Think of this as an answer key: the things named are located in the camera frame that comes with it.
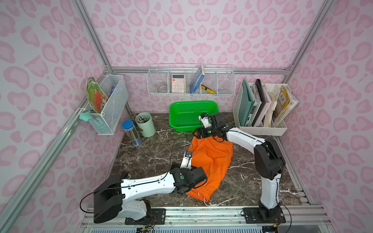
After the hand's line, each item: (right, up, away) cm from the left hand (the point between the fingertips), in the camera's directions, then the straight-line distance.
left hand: (184, 164), depth 80 cm
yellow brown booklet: (+67, +40, +19) cm, 80 cm away
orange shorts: (+16, 0, +9) cm, 18 cm away
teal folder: (+37, +34, +6) cm, 50 cm away
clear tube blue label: (-34, +21, +8) cm, 41 cm away
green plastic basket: (-2, +29, +37) cm, 47 cm away
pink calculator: (-5, +49, +15) cm, 51 cm away
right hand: (+7, +18, +13) cm, 23 cm away
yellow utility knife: (+12, +47, +18) cm, 51 cm away
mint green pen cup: (-27, +24, +13) cm, 38 cm away
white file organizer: (+62, +25, +23) cm, 71 cm away
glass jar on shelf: (-15, +45, +13) cm, 50 cm away
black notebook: (+47, +37, +6) cm, 60 cm away
